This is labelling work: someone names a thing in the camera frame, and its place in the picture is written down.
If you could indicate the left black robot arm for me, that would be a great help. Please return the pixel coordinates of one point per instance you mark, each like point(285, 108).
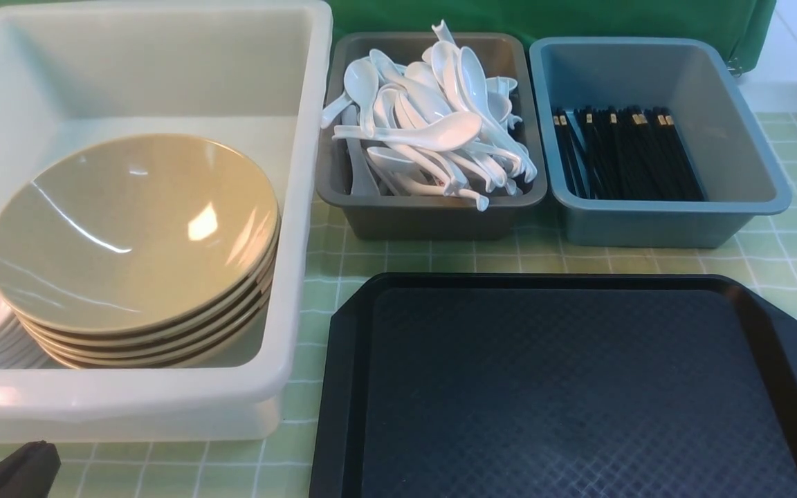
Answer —
point(30, 471)

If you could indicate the top stacked tan bowl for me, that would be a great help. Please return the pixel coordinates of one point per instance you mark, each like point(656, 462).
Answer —
point(223, 308)

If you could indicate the bundle of black chopsticks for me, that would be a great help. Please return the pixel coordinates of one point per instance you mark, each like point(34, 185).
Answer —
point(625, 154)

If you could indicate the stacked tan bowl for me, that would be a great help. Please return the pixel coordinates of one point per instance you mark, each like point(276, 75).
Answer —
point(205, 336)
point(176, 359)
point(223, 308)
point(177, 345)

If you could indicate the tan noodle bowl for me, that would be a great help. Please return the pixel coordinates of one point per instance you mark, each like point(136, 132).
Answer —
point(134, 232)

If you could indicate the grey plastic spoon bin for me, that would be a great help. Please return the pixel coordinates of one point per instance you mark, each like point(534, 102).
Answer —
point(429, 217)

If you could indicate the large white plastic tub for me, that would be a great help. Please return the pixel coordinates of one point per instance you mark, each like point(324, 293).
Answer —
point(248, 74)

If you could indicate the pile of white spoons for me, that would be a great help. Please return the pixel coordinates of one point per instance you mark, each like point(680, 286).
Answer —
point(438, 126)

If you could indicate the green checked tablecloth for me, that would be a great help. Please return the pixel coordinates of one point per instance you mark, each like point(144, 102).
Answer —
point(763, 256)

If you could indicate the black plastic serving tray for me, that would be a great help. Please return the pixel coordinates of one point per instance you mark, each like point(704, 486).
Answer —
point(547, 385)

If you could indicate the green fabric backdrop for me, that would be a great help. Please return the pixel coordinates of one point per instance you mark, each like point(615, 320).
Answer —
point(737, 30)

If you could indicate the blue plastic chopstick bin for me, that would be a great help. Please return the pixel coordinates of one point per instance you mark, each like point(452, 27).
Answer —
point(732, 158)

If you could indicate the bottom stacked tan bowl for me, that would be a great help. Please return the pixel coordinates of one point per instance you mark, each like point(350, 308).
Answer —
point(176, 359)

